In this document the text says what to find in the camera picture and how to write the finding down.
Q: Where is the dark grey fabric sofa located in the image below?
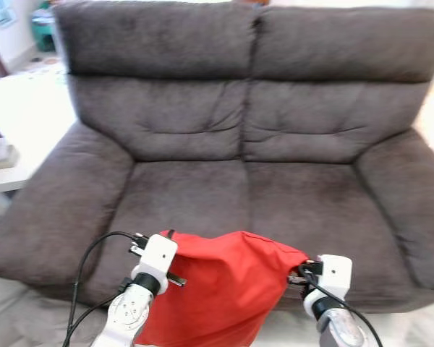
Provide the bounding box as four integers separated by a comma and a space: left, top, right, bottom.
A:
0, 0, 434, 313

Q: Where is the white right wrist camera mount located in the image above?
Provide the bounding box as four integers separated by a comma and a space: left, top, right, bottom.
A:
314, 254, 353, 301

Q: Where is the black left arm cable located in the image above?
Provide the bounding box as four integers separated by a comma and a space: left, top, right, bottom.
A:
62, 231, 150, 347

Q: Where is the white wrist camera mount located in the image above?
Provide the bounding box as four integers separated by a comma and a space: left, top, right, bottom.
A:
314, 254, 353, 301
132, 233, 179, 280

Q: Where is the red pillow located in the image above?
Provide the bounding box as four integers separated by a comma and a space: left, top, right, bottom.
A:
134, 231, 310, 347

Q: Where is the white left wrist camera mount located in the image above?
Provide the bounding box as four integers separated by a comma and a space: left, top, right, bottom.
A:
132, 233, 179, 280

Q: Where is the white side table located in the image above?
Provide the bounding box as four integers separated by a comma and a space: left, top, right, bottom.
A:
0, 71, 77, 194

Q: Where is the green bin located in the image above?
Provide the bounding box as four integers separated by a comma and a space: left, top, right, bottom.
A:
30, 6, 59, 53

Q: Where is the window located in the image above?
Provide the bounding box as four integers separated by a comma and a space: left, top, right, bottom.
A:
0, 0, 17, 27

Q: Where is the beige box on table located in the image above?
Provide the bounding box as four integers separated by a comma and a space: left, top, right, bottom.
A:
0, 140, 20, 171

